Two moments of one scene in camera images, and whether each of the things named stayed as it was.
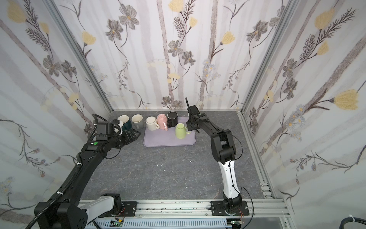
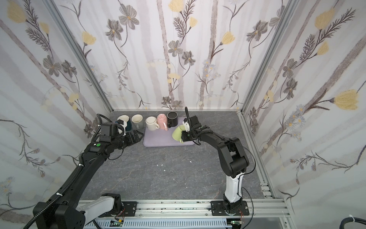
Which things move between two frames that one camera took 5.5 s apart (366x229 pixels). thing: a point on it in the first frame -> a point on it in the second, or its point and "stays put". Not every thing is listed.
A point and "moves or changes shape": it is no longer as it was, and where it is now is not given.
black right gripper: (193, 115) -> (189, 134)
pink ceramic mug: (162, 120) stays put
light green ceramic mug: (181, 130) moves or changes shape
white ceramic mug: (151, 122) stays put
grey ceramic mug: (137, 121) stays put
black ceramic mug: (172, 119) stays put
